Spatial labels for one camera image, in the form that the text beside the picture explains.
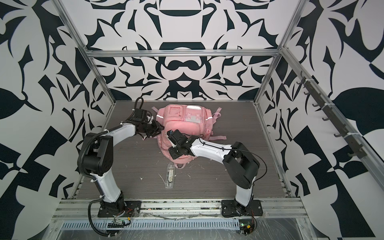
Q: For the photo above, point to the wall hook rail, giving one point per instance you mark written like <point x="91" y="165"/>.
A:
<point x="334" y="115"/>

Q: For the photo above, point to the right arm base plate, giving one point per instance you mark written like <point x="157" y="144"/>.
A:
<point x="231" y="208"/>

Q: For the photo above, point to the green lit circuit board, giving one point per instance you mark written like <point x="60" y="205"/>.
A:
<point x="248" y="228"/>

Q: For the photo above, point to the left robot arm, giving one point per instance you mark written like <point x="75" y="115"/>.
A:
<point x="97" y="154"/>

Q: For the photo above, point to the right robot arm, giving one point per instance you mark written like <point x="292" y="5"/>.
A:
<point x="241" y="165"/>

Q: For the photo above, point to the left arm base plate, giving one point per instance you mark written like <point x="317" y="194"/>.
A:
<point x="119" y="209"/>

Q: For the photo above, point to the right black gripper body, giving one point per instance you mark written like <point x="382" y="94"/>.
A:
<point x="175" y="152"/>

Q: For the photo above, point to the clear plastic packet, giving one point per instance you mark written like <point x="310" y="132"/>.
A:
<point x="170" y="177"/>

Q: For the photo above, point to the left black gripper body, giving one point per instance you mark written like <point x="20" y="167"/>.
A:
<point x="152" y="129"/>

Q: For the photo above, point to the aluminium cage frame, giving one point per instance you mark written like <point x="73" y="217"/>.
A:
<point x="372" y="161"/>

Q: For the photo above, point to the pink student backpack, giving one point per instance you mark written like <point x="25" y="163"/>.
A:
<point x="188" y="119"/>

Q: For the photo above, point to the white cable duct strip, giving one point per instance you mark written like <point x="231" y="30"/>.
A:
<point x="186" y="224"/>

